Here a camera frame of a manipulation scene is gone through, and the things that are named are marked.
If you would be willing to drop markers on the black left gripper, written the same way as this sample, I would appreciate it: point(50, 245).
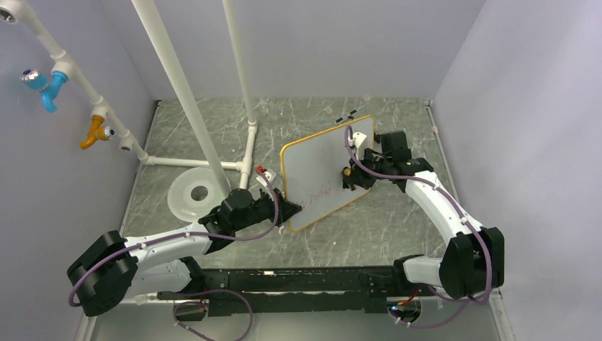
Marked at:
point(288, 209)

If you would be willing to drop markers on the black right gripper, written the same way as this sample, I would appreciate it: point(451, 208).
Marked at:
point(360, 178)

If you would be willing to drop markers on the yellow black whiteboard eraser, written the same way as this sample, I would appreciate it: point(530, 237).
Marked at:
point(347, 172)

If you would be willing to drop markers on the yellow framed whiteboard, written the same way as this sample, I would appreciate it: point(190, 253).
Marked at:
point(311, 170)

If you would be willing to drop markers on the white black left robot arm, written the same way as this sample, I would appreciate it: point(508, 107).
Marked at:
point(114, 267)

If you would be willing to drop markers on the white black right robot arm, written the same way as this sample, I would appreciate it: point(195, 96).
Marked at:
point(473, 261)

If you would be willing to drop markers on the orange plastic faucet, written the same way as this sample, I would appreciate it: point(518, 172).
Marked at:
point(98, 131)

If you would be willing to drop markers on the blue plastic faucet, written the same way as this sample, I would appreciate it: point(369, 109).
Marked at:
point(48, 89)

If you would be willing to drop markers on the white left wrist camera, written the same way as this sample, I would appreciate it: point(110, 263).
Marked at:
point(266, 177)

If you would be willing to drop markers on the black wire board stand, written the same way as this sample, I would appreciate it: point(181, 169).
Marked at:
point(352, 115)

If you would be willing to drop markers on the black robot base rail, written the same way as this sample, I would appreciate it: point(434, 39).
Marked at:
point(368, 289)

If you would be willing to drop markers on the white pvc pipe frame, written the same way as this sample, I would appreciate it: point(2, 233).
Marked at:
point(14, 12)

